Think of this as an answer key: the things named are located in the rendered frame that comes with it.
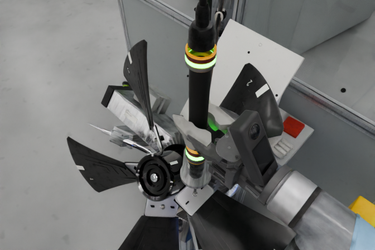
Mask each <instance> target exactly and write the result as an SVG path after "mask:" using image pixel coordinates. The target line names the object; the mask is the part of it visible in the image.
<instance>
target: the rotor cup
mask: <svg viewBox="0 0 375 250"><path fill-rule="evenodd" d="M185 147H186V144H182V143H177V144H173V145H169V146H167V147H166V148H165V149H164V150H163V151H161V152H156V153H151V154H148V155H146V156H145V157H143V158H142V159H141V160H140V161H139V163H138V165H137V168H136V183H137V186H138V188H139V190H140V192H141V193H142V194H143V196H144V197H146V198H147V199H148V200H151V201H164V200H166V199H168V198H170V197H173V196H175V195H177V194H178V193H179V192H180V191H181V190H182V189H183V188H184V187H185V186H186V185H185V184H184V183H183V182H182V180H181V177H179V175H180V170H181V166H182V163H183V157H184V149H185ZM173 161H177V162H178V163H177V164H173V165H171V164H170V162H173ZM152 174H156V175H157V181H156V182H153V181H152V180H151V175H152ZM178 189H179V191H178V192H176V193H173V194H172V192H173V191H176V190H178Z"/></svg>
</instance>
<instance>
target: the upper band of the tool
mask: <svg viewBox="0 0 375 250"><path fill-rule="evenodd" d="M185 51H186V53H187V55H188V56H189V57H191V58H193V59H195V60H207V59H210V58H212V57H213V56H214V55H215V54H216V52H217V46H216V44H215V46H214V49H211V50H210V51H207V52H205V53H204V52H196V51H193V50H191V49H190V48H189V47H188V43H187V44H186V47H185ZM195 52H196V53H195ZM193 53H194V54H193ZM198 56H204V57H198ZM189 61H190V60H189ZM190 62H191V61H190ZM211 62H212V61H211ZM211 62H209V63H211ZM191 63H193V62H191ZM194 64H196V63H194ZM207 64H208V63H207ZM188 65H189V64H188ZM198 65H205V64H198ZM193 68H195V67H193ZM208 68H209V67H208ZM196 69H206V68H196Z"/></svg>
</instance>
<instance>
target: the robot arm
mask: <svg viewBox="0 0 375 250"><path fill-rule="evenodd" d="M172 118H173V120H174V123H175V126H176V127H177V128H178V130H179V131H180V133H181V134H182V136H183V138H184V142H185V144H186V146H187V147H188V148H189V149H191V150H196V151H197V153H198V154H199V155H200V156H201V157H202V158H204V159H205V160H207V161H211V162H212V164H210V165H209V169H208V171H209V172H210V173H211V174H212V175H213V176H215V177H216V178H217V179H218V180H219V181H220V182H222V183H223V184H224V185H225V186H226V187H227V188H229V189H230V190H231V189H232V187H233V186H234V185H235V184H238V185H239V186H240V187H241V188H243V189H244V190H245V191H246V192H247V193H249V194H250V195H251V196H253V197H254V198H255V199H256V200H257V201H259V202H260V203H261V204H262V205H263V206H265V205H266V204H268V205H267V209H268V210H269V211H270V212H272V213H273V214H274V215H275V216H276V217H278V218H279V219H280V220H281V221H283V222H284V223H285V224H286V225H289V227H290V228H291V229H293V230H294V231H295V232H296V233H297V235H295V236H294V238H293V239H292V240H291V242H290V243H289V244H288V245H287V247H286V248H285V249H284V250H375V228H374V227H373V226H372V225H370V224H369V223H368V222H367V221H365V220H364V219H363V218H362V217H360V215H359V214H358V213H355V212H353V211H352V210H350V209H349V208H347V207H346V206H345V205H343V204H342V203H341V202H339V201H338V200H336V199H335V198H334V197H332V196H331V195H329V194H328V193H327V192H325V191H324V190H323V189H321V188H320V187H317V185H315V184H314V183H313V182H311V180H309V179H307V178H306V177H305V176H303V175H302V174H300V173H299V172H297V171H293V172H292V168H290V167H289V166H287V165H286V164H284V165H283V166H282V167H281V168H280V169H279V170H278V171H277V170H276V169H277V168H278V164H277V161H276V159H275V156H274V154H273V151H272V148H271V145H270V143H269V140H268V137H267V135H266V132H265V129H264V127H263V124H262V121H261V119H260V116H259V113H258V112H256V111H252V110H245V111H244V112H243V113H242V114H241V115H240V116H239V115H238V114H236V113H234V112H232V111H230V110H227V109H225V108H223V107H219V106H216V105H214V104H211V103H209V109H208V124H209V125H210V127H211V128H212V129H213V130H214V131H217V130H218V129H219V130H221V131H222V132H223V133H224V134H225V135H224V136H223V137H222V138H216V139H215V142H214V143H212V142H211V133H210V132H209V131H207V130H205V129H200V128H198V127H196V126H195V125H194V124H193V123H192V122H189V121H187V120H186V119H185V118H184V116H183V115H179V114H173V115H172ZM214 171H215V172H217V173H218V174H219V175H220V176H221V177H223V178H224V179H225V182H224V181H223V180H222V179H221V178H219V177H218V176H217V175H216V174H215V173H214ZM310 195H311V196H310ZM298 211H299V212H298ZM292 219H293V220H292ZM289 223H290V224H289Z"/></svg>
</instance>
